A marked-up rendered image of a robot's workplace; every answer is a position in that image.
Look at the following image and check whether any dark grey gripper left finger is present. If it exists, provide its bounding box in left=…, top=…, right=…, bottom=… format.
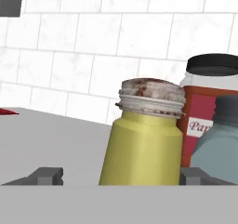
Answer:
left=1, top=166, right=64, bottom=187

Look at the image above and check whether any red spice jar black lid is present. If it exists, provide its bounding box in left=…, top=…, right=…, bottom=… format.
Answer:
left=178, top=53, right=238, bottom=169

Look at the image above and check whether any yellow shaker with white cap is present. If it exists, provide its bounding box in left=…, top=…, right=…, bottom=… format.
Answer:
left=99, top=77, right=187, bottom=186

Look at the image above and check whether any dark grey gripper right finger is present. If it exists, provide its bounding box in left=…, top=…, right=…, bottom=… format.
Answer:
left=178, top=167, right=237, bottom=186

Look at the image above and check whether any red flat object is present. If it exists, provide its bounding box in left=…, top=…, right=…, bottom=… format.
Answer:
left=0, top=107, right=20, bottom=116

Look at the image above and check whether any dark grey cabinet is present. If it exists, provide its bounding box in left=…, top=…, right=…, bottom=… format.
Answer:
left=0, top=0, right=23, bottom=19

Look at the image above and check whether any pale blue bottle grey cap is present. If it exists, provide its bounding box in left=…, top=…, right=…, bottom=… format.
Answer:
left=189, top=95, right=238, bottom=185

